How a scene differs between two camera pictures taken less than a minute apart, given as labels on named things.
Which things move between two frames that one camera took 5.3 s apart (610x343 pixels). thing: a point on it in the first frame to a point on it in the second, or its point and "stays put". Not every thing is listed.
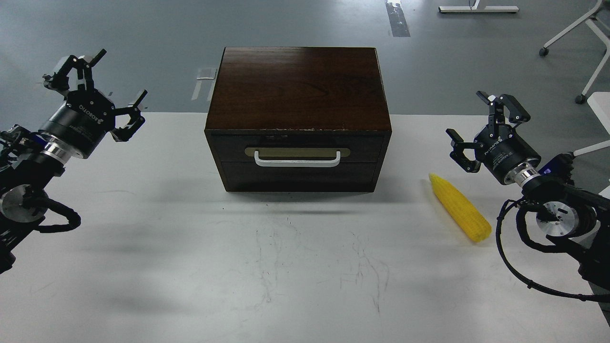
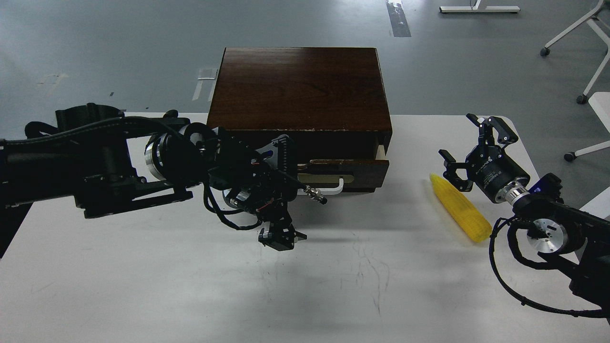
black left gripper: (83, 120) to (270, 183)
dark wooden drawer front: (353, 146) to (368, 175)
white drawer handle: (296, 163) to (325, 191)
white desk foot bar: (474, 8) stays put
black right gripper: (503, 150) to (492, 169)
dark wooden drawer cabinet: (294, 119) stays put
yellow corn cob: (469, 219) stays put
